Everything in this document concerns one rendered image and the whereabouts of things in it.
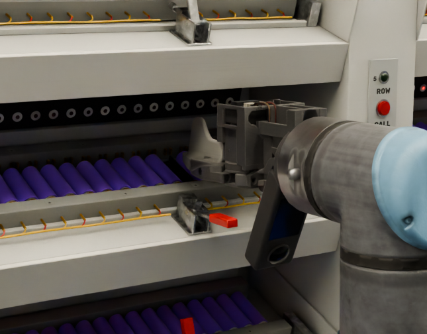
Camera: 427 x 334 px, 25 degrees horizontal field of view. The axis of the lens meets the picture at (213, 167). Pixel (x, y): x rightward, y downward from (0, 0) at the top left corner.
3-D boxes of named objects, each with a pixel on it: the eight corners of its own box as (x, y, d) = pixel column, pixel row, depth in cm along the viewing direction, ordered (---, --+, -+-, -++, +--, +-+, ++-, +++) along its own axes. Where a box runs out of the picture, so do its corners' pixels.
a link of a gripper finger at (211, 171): (214, 154, 103) (268, 162, 96) (214, 169, 103) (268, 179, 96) (179, 158, 100) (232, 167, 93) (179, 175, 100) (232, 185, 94)
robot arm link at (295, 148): (383, 214, 88) (297, 228, 83) (350, 206, 92) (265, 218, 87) (384, 116, 87) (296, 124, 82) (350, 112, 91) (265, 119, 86)
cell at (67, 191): (55, 178, 104) (77, 207, 99) (38, 179, 103) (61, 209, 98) (56, 163, 103) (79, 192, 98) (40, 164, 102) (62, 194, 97)
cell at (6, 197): (-1, 184, 101) (20, 215, 96) (-18, 185, 100) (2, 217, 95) (0, 168, 100) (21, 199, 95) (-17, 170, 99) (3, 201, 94)
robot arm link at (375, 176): (396, 268, 73) (398, 136, 71) (300, 236, 84) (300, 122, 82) (486, 251, 78) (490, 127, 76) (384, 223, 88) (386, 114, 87)
